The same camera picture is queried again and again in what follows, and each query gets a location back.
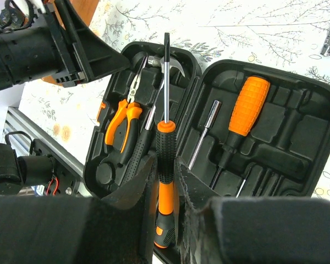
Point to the orange black utility tool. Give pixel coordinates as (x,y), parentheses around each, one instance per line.
(243,181)

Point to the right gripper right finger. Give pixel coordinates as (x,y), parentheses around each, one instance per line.
(218,229)

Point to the orange handled pliers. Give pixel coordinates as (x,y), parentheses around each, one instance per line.
(130,110)

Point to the orange compartment tray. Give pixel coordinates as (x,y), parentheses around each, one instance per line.
(84,8)

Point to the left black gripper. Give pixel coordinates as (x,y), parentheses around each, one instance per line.
(72,54)

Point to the orange handled screwdriver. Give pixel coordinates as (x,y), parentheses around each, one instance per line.
(245,113)

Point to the black handled screwdriver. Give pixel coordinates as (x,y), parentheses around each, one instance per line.
(207,125)

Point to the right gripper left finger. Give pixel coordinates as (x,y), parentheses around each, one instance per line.
(118,228)

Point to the aluminium front rail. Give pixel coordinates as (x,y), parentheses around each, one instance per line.
(25,133)

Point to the small precision screwdriver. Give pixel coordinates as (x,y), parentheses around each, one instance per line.
(165,148)

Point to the black plastic tool case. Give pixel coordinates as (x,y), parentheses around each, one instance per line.
(288,145)

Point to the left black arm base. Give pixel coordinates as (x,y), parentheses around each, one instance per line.
(64,181)

